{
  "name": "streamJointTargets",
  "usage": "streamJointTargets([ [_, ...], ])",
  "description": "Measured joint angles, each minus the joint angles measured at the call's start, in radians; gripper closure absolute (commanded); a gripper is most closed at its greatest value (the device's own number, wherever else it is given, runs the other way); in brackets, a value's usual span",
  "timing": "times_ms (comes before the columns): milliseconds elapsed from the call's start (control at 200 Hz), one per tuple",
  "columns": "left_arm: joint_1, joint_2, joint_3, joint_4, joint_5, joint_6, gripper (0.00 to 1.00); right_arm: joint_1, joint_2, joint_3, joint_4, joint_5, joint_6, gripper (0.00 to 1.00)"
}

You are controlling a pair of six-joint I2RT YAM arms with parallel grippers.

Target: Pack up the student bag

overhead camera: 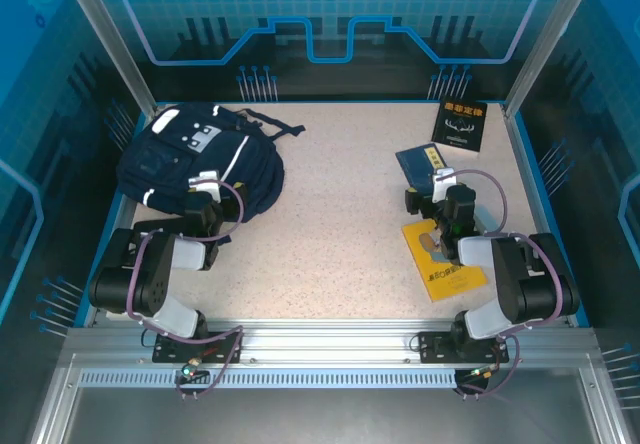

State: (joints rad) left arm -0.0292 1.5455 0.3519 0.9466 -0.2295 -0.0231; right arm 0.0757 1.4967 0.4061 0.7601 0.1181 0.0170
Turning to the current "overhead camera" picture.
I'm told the grey blue case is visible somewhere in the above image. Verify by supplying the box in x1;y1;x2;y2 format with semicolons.
472;207;501;238

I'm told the blue book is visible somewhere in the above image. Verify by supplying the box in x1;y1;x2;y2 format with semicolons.
394;144;451;198

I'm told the navy blue backpack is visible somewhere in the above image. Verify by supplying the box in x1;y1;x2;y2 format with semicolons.
115;102;307;225

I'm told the black book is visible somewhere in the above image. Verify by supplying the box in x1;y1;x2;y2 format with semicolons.
430;98;489;154

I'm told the yellow cartoon cover book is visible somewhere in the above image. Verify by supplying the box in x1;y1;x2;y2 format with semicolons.
402;218;489;304

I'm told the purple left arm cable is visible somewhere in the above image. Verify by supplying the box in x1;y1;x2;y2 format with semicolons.
124;178;247;401

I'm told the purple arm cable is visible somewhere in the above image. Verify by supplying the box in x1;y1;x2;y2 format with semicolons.
124;178;247;401
447;167;569;401

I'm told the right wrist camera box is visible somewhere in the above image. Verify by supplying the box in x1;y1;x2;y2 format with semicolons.
432;167;459;203

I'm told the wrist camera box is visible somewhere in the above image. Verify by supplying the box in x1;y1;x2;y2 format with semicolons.
432;167;459;203
188;169;222;203

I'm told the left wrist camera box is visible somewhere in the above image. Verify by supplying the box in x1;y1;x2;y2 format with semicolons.
188;169;222;203

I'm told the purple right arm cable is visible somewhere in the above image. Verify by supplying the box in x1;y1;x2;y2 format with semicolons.
447;167;569;401

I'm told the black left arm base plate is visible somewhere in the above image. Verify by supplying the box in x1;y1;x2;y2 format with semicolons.
152;331;244;365

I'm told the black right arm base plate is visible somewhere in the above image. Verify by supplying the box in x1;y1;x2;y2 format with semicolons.
417;331;511;365

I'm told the aluminium mounting rail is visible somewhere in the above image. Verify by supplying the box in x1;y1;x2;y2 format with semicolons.
64;318;601;365

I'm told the aluminium frame post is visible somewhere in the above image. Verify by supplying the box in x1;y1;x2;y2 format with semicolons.
55;0;166;120
502;0;604;120

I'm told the slotted grey cable duct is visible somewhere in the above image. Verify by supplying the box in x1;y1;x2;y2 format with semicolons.
78;369;459;390

